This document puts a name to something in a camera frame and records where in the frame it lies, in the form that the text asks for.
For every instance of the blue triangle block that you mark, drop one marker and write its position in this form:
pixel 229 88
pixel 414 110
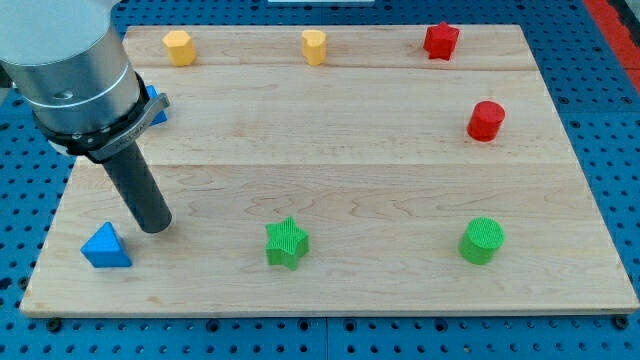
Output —
pixel 105 249

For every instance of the red mat strip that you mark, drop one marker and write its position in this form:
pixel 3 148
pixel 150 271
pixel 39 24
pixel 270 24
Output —
pixel 620 28

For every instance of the red star block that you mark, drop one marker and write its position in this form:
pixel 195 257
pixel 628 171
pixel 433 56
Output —
pixel 440 41

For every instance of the yellow hexagon block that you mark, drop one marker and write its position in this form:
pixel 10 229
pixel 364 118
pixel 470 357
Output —
pixel 180 48

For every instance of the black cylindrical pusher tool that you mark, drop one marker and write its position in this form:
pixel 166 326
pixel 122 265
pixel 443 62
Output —
pixel 135 183

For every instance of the wooden board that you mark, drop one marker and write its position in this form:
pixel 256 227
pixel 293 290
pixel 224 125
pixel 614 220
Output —
pixel 369 153

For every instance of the green star block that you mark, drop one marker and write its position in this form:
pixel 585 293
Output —
pixel 286 243

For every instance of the blue block behind arm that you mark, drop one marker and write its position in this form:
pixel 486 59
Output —
pixel 158 103

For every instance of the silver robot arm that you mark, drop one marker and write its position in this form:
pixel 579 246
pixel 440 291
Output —
pixel 68 61

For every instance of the yellow heart block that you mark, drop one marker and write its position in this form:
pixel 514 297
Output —
pixel 314 46

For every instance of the green cylinder block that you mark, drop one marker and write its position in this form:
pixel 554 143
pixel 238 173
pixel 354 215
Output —
pixel 481 240

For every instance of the red cylinder block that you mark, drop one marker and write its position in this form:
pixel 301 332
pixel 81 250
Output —
pixel 486 120

